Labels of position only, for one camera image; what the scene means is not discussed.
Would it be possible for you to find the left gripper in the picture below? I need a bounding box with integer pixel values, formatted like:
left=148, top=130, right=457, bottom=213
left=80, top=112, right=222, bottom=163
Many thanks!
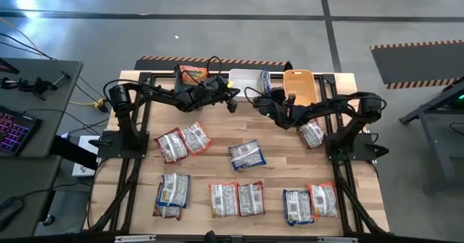
left=197, top=78, right=241, bottom=108

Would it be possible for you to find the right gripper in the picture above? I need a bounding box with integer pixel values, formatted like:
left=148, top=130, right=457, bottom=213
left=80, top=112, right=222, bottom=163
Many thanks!
left=253, top=94, right=301, bottom=130

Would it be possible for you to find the blue Maruchan noodle pack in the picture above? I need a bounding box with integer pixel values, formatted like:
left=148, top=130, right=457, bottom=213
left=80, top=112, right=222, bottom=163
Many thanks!
left=260, top=67, right=273, bottom=96
left=157, top=173, right=191, bottom=210
left=282, top=189, right=315, bottom=227
left=228, top=139, right=268, bottom=172

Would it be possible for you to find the orange Maruchan noodle pack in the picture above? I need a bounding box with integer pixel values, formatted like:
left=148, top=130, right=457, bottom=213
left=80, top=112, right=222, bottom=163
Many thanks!
left=179, top=65, right=209, bottom=87
left=180, top=121, right=212, bottom=157
left=208, top=181, right=240, bottom=219
left=307, top=181, right=339, bottom=219

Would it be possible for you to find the red Maruchan noodle pack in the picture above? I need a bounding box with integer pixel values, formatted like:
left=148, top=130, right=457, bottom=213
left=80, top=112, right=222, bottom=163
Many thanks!
left=237, top=180, right=266, bottom=218
left=152, top=182, right=183, bottom=221
left=297, top=119, right=326, bottom=149
left=153, top=127, right=189, bottom=165

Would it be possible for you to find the white plastic bin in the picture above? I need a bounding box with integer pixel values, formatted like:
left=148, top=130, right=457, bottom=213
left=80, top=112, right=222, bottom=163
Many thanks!
left=227, top=67, right=268, bottom=99

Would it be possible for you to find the orange plastic bin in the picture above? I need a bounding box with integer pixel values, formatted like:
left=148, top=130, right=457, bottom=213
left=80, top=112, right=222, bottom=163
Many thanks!
left=282, top=69, right=319, bottom=107

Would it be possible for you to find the blue-grey plastic bin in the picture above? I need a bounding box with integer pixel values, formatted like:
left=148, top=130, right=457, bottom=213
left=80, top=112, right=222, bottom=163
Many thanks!
left=173, top=68, right=210, bottom=96

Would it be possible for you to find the black floor mat striped edge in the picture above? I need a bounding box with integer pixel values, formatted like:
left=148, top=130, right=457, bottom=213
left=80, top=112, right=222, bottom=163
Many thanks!
left=133, top=55, right=294, bottom=73
left=369, top=39, right=464, bottom=90

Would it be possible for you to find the white box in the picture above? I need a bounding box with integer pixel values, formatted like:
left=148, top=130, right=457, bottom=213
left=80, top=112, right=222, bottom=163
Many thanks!
left=71, top=134, right=102, bottom=178

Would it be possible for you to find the grey desk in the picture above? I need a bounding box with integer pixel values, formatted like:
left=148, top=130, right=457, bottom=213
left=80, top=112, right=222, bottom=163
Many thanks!
left=0, top=57, right=83, bottom=161
left=0, top=155, right=62, bottom=239

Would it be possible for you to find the black computer with green light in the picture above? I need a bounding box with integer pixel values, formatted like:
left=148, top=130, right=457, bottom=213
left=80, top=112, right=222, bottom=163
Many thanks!
left=449, top=86, right=464, bottom=110

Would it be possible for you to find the black clamp tool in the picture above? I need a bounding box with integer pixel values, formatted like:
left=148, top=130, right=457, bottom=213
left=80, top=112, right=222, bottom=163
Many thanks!
left=0, top=76, right=59, bottom=102

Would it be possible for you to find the black backlit keyboard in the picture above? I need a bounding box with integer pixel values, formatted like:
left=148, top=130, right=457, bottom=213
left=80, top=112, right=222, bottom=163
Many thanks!
left=0, top=106, right=41, bottom=159

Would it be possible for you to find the dark device on desk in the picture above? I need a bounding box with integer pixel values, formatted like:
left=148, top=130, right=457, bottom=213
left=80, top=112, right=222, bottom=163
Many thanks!
left=0, top=57, right=20, bottom=78

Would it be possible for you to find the black computer mouse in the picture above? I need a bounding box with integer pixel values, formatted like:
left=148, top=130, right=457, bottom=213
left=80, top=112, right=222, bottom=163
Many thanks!
left=0, top=195, right=25, bottom=232

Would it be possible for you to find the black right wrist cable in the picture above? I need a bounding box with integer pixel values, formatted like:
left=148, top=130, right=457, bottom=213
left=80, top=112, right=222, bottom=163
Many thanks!
left=244, top=86, right=270, bottom=108

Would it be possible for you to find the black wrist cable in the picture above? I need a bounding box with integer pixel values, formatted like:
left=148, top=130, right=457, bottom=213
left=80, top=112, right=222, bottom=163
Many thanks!
left=205, top=55, right=223, bottom=86
left=244, top=86, right=270, bottom=108

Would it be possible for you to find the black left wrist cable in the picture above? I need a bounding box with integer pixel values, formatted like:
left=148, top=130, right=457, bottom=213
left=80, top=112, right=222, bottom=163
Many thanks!
left=205, top=55, right=223, bottom=86

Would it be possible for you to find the black aluminium table frame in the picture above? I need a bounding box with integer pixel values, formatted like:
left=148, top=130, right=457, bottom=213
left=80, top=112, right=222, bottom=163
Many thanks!
left=83, top=70, right=392, bottom=236

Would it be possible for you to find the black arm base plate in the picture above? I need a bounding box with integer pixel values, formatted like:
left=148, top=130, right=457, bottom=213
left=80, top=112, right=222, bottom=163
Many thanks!
left=88, top=129, right=150, bottom=160
left=324, top=131, right=391, bottom=162

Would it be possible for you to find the yellow cable plug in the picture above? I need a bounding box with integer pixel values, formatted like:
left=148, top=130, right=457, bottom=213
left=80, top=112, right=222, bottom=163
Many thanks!
left=67, top=97, right=109, bottom=113

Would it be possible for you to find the black metal table frame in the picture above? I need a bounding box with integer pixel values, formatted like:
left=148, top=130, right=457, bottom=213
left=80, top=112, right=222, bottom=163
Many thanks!
left=398, top=76, right=464, bottom=194

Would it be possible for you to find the silver bracket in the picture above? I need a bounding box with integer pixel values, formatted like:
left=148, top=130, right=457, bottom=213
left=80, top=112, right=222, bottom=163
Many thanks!
left=317, top=236, right=359, bottom=243
left=114, top=235, right=157, bottom=243

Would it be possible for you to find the metal T-handle tool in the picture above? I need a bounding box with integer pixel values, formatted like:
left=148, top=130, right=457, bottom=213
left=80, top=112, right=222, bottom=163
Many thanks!
left=51, top=72, right=72, bottom=89

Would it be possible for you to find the black floor cable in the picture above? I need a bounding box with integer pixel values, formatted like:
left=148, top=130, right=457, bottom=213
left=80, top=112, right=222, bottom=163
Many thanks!
left=0, top=33, right=57, bottom=63

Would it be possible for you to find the orange floor cable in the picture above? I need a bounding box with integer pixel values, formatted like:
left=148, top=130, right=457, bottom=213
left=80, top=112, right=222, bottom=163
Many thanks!
left=0, top=16, right=41, bottom=55

